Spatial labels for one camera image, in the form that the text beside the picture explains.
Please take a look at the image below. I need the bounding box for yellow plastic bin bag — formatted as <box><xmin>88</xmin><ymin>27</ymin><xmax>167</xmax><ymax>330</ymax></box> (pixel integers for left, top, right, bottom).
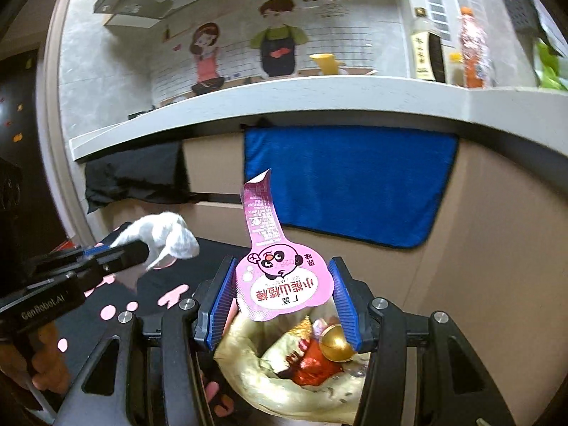
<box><xmin>213</xmin><ymin>297</ymin><xmax>371</xmax><ymax>426</ymax></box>

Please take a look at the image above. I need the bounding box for black pink printed tablecloth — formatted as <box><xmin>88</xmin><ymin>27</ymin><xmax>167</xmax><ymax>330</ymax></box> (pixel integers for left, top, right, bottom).
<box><xmin>53</xmin><ymin>231</ymin><xmax>249</xmax><ymax>426</ymax></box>

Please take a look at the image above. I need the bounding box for grey stone countertop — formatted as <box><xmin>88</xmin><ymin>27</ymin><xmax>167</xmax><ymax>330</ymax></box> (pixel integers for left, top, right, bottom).
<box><xmin>69</xmin><ymin>75</ymin><xmax>568</xmax><ymax>163</ymax></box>

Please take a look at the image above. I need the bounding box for black door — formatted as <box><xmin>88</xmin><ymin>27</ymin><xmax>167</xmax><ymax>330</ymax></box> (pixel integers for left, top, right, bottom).
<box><xmin>0</xmin><ymin>51</ymin><xmax>67</xmax><ymax>249</ymax></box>

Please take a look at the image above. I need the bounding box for orange drink bottle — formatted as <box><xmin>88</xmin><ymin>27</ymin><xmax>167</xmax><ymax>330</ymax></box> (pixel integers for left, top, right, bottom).
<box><xmin>458</xmin><ymin>6</ymin><xmax>489</xmax><ymax>89</ymax></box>

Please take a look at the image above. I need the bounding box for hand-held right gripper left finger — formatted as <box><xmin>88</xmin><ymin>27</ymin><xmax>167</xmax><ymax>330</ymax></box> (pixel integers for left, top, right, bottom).
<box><xmin>55</xmin><ymin>255</ymin><xmax>238</xmax><ymax>426</ymax></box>

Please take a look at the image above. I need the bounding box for wooden kitchen cabinet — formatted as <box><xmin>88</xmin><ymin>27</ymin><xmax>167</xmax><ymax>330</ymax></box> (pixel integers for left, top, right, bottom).
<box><xmin>106</xmin><ymin>129</ymin><xmax>568</xmax><ymax>426</ymax></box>

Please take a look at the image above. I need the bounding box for white tissue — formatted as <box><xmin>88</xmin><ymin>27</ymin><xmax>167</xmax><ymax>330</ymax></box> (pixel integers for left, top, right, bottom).
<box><xmin>110</xmin><ymin>213</ymin><xmax>200</xmax><ymax>271</ymax></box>

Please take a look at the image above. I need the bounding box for blue towel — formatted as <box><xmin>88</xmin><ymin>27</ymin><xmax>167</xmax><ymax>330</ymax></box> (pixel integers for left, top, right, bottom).
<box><xmin>243</xmin><ymin>125</ymin><xmax>460</xmax><ymax>250</ymax></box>

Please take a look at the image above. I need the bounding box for gold foil ball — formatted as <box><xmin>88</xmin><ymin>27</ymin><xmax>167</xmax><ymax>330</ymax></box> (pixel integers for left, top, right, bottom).
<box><xmin>320</xmin><ymin>326</ymin><xmax>356</xmax><ymax>362</ymax></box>

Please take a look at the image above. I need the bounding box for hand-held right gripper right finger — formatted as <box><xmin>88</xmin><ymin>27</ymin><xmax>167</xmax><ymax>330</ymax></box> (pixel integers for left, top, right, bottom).
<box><xmin>327</xmin><ymin>256</ymin><xmax>518</xmax><ymax>426</ymax></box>

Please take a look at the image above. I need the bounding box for red plastic bag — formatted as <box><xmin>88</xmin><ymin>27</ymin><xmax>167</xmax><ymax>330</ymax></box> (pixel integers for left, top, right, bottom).
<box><xmin>290</xmin><ymin>339</ymin><xmax>344</xmax><ymax>387</ymax></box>

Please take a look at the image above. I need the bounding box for green plastic bag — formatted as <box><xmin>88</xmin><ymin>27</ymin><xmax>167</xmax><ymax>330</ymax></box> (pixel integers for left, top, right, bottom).
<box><xmin>535</xmin><ymin>38</ymin><xmax>568</xmax><ymax>92</ymax></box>

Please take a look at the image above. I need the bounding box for person's left hand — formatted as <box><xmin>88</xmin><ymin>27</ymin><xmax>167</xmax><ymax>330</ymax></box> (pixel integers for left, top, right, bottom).
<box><xmin>31</xmin><ymin>322</ymin><xmax>72</xmax><ymax>393</ymax></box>

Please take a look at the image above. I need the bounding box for cartoon wall poster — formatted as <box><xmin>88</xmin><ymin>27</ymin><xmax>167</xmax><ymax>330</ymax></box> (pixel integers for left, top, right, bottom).
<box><xmin>148</xmin><ymin>0</ymin><xmax>411</xmax><ymax>107</ymax></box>

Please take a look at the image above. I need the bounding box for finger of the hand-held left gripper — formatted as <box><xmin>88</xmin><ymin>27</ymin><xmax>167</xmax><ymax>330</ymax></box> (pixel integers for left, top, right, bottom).
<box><xmin>27</xmin><ymin>244</ymin><xmax>114</xmax><ymax>271</ymax></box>
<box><xmin>66</xmin><ymin>240</ymin><xmax>150</xmax><ymax>285</ymax></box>

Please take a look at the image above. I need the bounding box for grey utensil holder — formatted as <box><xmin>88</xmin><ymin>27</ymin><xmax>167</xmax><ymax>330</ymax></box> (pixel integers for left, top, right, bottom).
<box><xmin>501</xmin><ymin>0</ymin><xmax>540</xmax><ymax>32</ymax></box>

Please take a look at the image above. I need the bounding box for yellow cup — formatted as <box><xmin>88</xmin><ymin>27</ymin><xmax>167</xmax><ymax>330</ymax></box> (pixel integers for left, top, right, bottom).
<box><xmin>309</xmin><ymin>53</ymin><xmax>340</xmax><ymax>75</ymax></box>

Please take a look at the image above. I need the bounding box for soy sauce bottle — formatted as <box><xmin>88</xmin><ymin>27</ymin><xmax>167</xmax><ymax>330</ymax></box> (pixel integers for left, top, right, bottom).
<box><xmin>410</xmin><ymin>6</ymin><xmax>447</xmax><ymax>84</ymax></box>

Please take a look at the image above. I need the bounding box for black cloth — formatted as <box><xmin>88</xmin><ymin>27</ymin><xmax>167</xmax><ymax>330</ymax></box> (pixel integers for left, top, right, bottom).
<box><xmin>84</xmin><ymin>142</ymin><xmax>191</xmax><ymax>214</ymax></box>

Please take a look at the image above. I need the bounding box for pink candy wrapper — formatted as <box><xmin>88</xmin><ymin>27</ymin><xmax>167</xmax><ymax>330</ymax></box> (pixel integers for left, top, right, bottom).
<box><xmin>234</xmin><ymin>169</ymin><xmax>334</xmax><ymax>322</ymax></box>

